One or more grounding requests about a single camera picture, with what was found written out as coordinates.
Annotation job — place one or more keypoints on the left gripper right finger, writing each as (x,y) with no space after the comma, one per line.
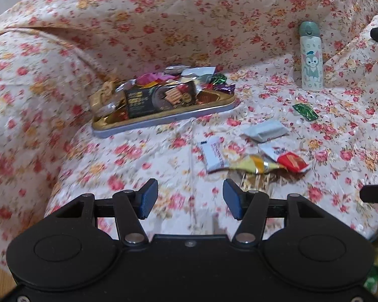
(248,207)

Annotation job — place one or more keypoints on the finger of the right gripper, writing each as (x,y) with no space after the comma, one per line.
(369,194)

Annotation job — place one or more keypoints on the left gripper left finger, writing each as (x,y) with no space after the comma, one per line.
(132,206)

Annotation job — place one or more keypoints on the brown gold patterned snack packet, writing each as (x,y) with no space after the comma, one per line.
(266,182)

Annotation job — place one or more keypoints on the yellow grey snack packet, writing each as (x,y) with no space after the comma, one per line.
(255,164)

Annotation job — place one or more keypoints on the red white hawthorn snack packet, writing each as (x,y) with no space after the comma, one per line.
(291,161)

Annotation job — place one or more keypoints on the grey white wafer packet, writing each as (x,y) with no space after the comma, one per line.
(265,131)

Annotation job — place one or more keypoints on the white clear snack packet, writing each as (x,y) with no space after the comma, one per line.
(213,156)

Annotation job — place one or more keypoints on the floral sofa cover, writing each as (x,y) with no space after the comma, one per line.
(55,53)

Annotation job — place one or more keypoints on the small green candy packet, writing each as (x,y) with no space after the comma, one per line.
(307,112)

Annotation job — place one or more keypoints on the black biscuit packet in tray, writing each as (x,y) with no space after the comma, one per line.
(159,98)

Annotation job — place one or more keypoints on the gold blue snack tray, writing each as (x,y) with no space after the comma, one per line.
(109,106)

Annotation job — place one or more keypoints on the purple foil candy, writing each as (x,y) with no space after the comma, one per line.
(225,88)

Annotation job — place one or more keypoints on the pink candy wrapper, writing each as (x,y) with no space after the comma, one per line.
(148,78)

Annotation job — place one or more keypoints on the green foil candy in tray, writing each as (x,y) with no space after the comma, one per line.
(218,79)

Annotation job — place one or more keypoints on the white cat print bottle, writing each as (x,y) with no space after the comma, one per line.
(311,56)

